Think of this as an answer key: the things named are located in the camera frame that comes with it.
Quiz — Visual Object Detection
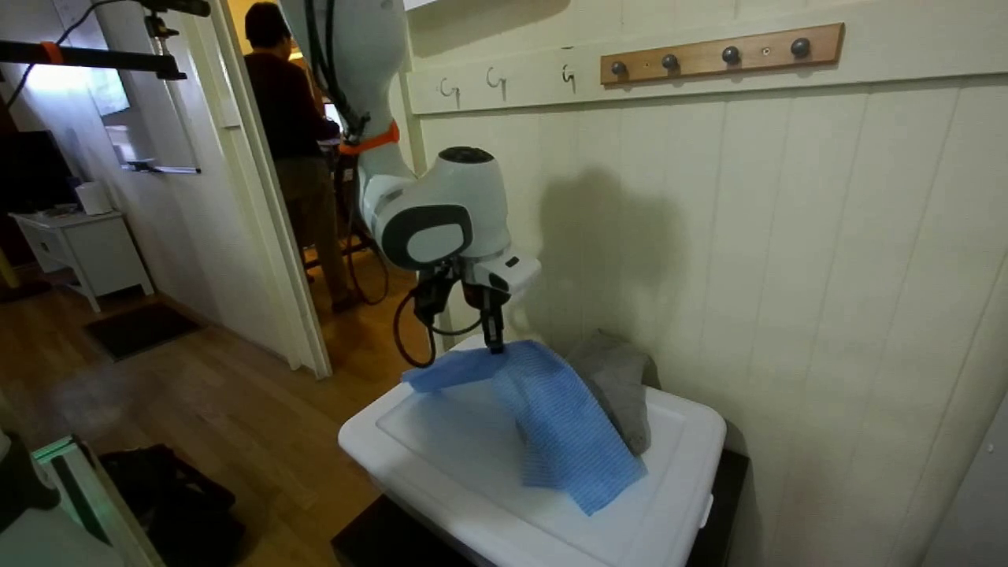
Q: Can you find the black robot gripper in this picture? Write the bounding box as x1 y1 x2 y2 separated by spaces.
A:
459 270 513 357

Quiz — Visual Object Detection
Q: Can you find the blue rag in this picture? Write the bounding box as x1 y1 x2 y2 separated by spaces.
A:
403 337 649 517

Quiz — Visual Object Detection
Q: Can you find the white plastic storage bin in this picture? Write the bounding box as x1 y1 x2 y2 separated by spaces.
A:
335 331 729 567

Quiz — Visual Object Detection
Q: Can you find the grey oven mitt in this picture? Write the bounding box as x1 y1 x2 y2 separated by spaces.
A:
563 328 661 460

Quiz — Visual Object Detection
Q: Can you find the person in dark shirt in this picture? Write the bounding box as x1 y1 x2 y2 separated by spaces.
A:
243 0 354 313

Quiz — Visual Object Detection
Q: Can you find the dark floor mat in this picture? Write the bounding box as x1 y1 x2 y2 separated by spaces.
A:
80 300 201 362

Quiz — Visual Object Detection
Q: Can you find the wooden peg rack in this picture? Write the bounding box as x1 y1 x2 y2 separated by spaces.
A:
597 20 846 92

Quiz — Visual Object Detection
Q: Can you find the black bag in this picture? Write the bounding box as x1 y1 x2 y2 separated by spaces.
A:
97 440 251 567

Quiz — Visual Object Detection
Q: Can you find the white side table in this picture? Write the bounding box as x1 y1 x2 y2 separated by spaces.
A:
10 205 158 316

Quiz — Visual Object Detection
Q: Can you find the small white box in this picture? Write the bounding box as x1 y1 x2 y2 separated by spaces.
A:
72 181 117 218

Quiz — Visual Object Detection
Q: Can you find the black boom with orange band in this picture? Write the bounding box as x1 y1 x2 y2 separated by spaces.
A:
0 38 188 82

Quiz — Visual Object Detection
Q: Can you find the dark furniture piece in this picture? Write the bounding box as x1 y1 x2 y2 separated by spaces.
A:
0 124 83 219

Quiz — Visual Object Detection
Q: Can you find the orange strap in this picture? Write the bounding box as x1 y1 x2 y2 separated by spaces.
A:
341 119 403 161

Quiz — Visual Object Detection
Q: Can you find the white door frame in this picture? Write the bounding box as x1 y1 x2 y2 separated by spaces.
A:
201 0 455 379

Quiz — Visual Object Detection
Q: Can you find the grey wall shelf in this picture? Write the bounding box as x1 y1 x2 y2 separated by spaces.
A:
120 153 203 181

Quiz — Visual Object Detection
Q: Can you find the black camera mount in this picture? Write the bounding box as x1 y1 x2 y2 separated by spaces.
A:
135 0 213 41

